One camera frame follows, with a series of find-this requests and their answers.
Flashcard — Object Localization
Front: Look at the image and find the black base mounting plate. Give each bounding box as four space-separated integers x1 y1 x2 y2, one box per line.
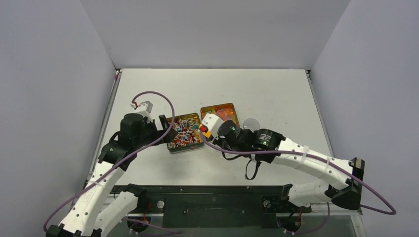
82 185 346 229

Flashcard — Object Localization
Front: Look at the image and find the purple cable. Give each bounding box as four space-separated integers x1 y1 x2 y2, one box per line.
43 91 175 234
198 130 397 236

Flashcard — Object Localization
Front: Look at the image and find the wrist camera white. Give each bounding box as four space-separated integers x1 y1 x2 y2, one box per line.
130 101 153 120
199 114 224 139

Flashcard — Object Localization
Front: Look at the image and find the tin box of lollipops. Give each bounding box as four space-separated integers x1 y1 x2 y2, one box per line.
167 113 204 154

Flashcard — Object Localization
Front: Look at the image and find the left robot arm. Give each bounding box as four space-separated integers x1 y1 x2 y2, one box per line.
44 111 176 237

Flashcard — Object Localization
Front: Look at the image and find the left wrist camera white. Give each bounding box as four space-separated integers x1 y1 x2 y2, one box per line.
130 101 153 120

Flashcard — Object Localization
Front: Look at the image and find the tin box of gummy candies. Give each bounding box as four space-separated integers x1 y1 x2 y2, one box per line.
200 103 240 127

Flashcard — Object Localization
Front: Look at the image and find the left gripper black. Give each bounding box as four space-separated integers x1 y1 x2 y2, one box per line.
134 115 177 149

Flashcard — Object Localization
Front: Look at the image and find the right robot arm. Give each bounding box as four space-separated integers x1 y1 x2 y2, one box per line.
208 120 365 211

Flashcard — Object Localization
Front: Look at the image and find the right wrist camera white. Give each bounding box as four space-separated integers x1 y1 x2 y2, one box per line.
199 114 224 139

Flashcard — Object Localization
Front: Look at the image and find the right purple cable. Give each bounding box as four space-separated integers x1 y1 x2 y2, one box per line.
198 130 397 236

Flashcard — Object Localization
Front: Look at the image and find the clear round lid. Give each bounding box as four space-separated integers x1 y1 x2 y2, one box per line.
243 118 260 131

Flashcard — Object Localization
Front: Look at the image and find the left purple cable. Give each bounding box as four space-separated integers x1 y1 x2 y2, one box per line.
43 91 175 234

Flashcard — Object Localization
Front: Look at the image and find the orange plastic scoop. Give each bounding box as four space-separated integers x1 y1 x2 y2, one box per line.
203 131 213 141

